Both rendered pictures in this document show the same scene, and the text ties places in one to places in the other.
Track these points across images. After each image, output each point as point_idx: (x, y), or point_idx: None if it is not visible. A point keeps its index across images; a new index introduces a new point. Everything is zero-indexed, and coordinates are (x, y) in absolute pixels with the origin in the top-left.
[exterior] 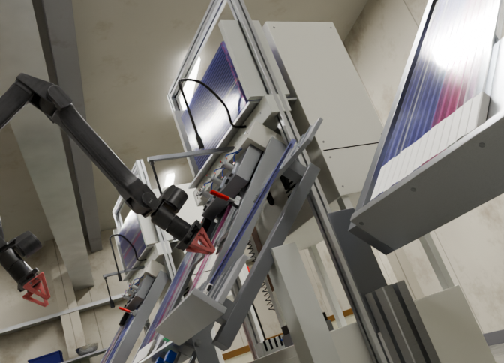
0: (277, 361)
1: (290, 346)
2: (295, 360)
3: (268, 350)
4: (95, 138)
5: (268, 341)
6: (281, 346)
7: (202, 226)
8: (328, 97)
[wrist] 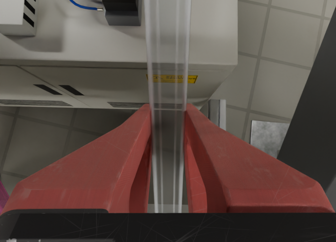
0: (127, 67)
1: (194, 64)
2: (197, 72)
3: (34, 22)
4: None
5: (26, 7)
6: None
7: (332, 208)
8: None
